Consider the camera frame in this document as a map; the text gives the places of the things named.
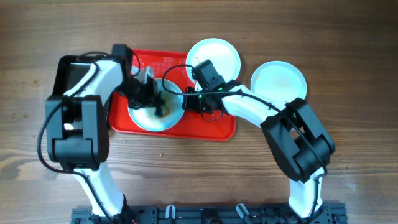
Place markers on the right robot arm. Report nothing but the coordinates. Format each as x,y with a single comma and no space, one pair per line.
299,143

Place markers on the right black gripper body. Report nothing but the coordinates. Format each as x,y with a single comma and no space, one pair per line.
198,102

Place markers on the red plastic tray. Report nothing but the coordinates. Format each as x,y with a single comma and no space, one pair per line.
216,127

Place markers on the black metal tray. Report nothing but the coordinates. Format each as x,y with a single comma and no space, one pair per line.
82,87

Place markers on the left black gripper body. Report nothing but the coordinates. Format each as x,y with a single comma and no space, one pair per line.
138,94

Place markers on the white plate top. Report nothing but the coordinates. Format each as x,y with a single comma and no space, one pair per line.
222,54

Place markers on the white plate bottom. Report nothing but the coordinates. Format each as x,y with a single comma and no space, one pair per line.
279,81

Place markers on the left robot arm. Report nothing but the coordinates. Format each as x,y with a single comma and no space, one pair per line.
74,137

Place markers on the green yellow sponge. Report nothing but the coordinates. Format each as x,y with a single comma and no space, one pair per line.
160,107

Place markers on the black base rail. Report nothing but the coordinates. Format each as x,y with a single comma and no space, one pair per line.
266,213

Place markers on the white plate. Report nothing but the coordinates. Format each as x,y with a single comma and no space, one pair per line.
222,54
279,81
146,119

